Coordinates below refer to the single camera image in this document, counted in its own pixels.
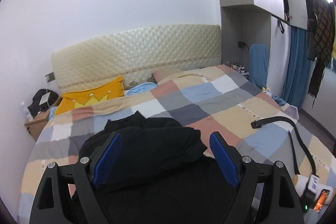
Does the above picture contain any black puffer jacket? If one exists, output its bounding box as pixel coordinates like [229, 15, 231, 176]
[79, 112, 236, 223]

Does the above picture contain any cardboard box nightstand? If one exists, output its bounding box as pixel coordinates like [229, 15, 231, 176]
[25, 97, 62, 141]

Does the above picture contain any white plastic bottle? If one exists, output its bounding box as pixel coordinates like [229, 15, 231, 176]
[21, 101, 34, 122]

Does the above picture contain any patchwork checkered quilt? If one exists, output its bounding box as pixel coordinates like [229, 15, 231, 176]
[19, 65, 335, 223]

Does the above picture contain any black bag on nightstand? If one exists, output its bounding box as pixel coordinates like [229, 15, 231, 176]
[28, 89, 59, 118]

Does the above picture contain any yellow crown pillow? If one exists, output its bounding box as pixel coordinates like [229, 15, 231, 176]
[55, 76, 124, 115]

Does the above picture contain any blue curtain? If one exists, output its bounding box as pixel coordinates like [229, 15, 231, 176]
[282, 26, 311, 110]

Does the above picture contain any light blue pillow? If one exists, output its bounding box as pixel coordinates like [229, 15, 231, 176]
[124, 82, 158, 96]

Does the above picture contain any blue towel on chair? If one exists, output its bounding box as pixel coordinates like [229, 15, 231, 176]
[249, 44, 269, 89]

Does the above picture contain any beige pillow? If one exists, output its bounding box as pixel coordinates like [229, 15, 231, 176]
[152, 69, 182, 84]

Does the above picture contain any cream quilted headboard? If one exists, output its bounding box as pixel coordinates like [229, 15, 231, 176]
[51, 24, 222, 92]

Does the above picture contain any hanging plaid scarf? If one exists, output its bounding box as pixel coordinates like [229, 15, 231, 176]
[305, 0, 335, 98]

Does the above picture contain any grey wardrobe cabinet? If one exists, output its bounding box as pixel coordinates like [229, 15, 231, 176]
[211, 0, 310, 75]

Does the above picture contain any white device with strap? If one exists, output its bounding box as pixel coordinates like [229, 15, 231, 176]
[293, 174, 335, 213]

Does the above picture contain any black strap on bed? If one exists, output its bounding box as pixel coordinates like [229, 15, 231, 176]
[251, 116, 317, 177]

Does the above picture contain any wall power socket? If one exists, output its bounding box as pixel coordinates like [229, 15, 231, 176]
[45, 72, 55, 83]

